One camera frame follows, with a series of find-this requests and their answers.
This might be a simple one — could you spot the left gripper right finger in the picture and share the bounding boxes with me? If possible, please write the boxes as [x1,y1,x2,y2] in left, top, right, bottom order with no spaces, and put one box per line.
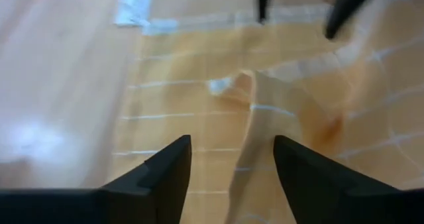
[272,135,402,224]

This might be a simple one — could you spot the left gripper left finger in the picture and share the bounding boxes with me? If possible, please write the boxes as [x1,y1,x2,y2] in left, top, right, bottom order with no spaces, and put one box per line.
[101,135,193,224]

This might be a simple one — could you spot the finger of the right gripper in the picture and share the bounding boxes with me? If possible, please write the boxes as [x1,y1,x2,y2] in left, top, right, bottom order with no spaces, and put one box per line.
[256,0,272,23]
[323,0,409,41]

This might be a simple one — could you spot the yellow checked towel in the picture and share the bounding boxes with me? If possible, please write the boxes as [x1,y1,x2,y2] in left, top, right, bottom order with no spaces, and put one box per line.
[111,0,424,224]

